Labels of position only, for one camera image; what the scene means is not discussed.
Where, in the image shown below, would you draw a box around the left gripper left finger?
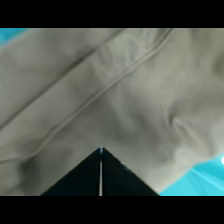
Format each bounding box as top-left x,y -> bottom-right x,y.
41,147 -> 102,197

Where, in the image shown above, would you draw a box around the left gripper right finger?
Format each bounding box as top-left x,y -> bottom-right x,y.
101,146 -> 160,197

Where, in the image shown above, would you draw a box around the beige shirt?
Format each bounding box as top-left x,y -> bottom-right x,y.
0,28 -> 224,197

